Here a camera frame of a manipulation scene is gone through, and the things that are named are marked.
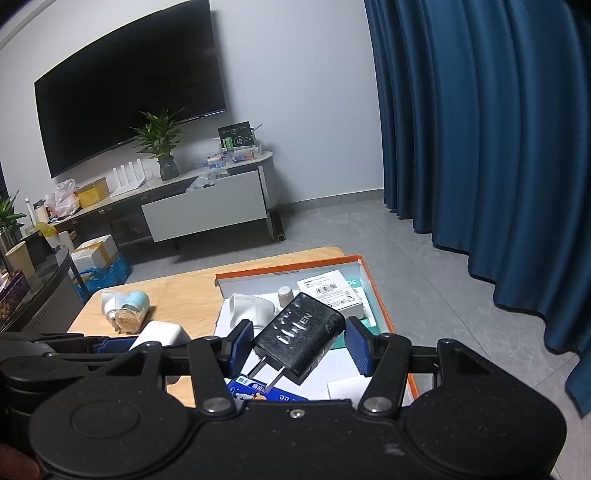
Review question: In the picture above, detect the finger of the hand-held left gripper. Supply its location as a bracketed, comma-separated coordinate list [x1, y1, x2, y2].
[32, 333, 139, 355]

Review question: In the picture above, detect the black stand device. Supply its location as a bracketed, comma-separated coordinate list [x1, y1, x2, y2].
[21, 233, 51, 266]

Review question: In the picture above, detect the round glass table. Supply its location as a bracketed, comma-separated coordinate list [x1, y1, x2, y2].
[0, 247, 86, 333]

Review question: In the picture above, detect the white router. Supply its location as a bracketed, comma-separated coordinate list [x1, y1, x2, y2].
[112, 158, 148, 191]

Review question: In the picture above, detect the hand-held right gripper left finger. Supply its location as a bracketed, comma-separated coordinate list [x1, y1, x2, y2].
[106, 320, 254, 414]

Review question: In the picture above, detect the orange cardboard box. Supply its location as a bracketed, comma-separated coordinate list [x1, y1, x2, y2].
[215, 254, 419, 407]

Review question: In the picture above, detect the white smooth pipe elbow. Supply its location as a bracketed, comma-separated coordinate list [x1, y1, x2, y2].
[100, 291, 134, 325]

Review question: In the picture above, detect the glass jar light blue lid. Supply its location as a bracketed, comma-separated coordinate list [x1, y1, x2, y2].
[113, 291, 151, 335]

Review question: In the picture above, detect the yellow box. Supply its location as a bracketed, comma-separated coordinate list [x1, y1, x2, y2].
[76, 178, 112, 208]

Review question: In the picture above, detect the white ribbed pipe elbow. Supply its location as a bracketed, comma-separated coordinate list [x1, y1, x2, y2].
[223, 293, 274, 340]

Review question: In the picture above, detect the white charger with prongs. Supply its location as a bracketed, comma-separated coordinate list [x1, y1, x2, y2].
[128, 322, 192, 384]

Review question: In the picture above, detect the blue plastic bag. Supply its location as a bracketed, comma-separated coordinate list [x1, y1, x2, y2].
[69, 254, 132, 296]

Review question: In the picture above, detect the black charger with prongs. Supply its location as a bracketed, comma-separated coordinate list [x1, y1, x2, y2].
[240, 292, 347, 393]

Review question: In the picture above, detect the white teal product box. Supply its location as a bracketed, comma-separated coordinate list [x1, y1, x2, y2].
[297, 270, 379, 349]

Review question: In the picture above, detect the pile of small packets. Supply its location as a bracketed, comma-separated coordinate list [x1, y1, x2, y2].
[203, 145, 262, 169]

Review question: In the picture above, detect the tall leafy plant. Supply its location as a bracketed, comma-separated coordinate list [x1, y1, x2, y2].
[0, 191, 28, 245]

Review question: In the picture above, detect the clear plastic bag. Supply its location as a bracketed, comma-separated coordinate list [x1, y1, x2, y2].
[185, 168, 229, 192]

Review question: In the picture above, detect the potted plant black pot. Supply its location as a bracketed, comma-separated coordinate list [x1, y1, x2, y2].
[131, 109, 185, 182]

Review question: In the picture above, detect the white cardboard box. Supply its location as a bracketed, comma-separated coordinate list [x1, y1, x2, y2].
[69, 234, 118, 271]

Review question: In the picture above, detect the purple patterned box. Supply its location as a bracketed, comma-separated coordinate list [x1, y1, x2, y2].
[0, 270, 28, 324]

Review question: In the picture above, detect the white red plastic bag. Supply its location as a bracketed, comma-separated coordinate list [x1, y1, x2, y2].
[44, 179, 79, 217]

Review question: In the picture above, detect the blue curtain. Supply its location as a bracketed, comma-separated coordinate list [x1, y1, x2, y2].
[365, 0, 591, 418]

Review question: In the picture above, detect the black green box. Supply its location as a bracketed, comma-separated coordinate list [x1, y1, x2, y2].
[218, 121, 256, 153]

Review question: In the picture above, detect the beige cup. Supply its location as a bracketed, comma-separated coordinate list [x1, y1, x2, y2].
[4, 241, 35, 278]

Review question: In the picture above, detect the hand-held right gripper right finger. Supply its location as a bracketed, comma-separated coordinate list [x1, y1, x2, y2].
[344, 316, 499, 414]

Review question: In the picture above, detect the grey tv cabinet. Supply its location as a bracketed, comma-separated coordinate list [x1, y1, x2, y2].
[46, 151, 287, 252]

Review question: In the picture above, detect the blue cartoon tin box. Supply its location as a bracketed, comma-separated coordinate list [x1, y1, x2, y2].
[225, 375, 311, 409]

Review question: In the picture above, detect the black television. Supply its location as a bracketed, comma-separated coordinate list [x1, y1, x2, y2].
[34, 0, 228, 179]

